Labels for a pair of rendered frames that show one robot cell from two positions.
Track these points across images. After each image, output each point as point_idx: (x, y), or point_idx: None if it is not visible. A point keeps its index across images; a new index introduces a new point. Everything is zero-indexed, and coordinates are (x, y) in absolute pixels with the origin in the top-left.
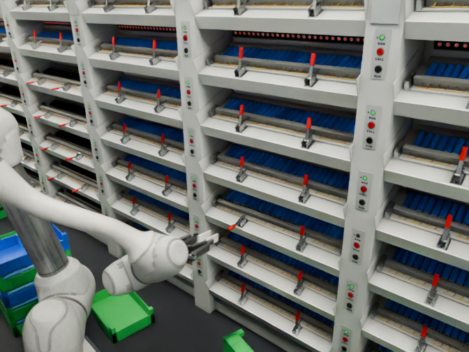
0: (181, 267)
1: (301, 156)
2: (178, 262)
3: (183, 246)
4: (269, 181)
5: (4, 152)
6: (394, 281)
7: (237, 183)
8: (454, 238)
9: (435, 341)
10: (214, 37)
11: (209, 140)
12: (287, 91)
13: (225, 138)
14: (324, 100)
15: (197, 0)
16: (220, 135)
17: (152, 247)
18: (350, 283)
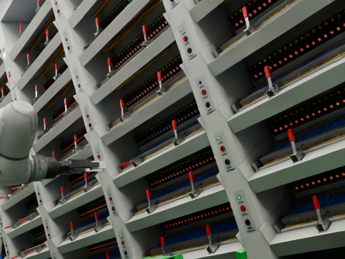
0: (25, 116)
1: (147, 56)
2: (20, 110)
3: (29, 105)
4: (144, 106)
5: None
6: (248, 107)
7: (121, 123)
8: (260, 25)
9: (312, 144)
10: (90, 36)
11: (102, 111)
12: (123, 17)
13: (106, 93)
14: (143, 2)
15: (68, 11)
16: (102, 94)
17: (2, 110)
18: (217, 136)
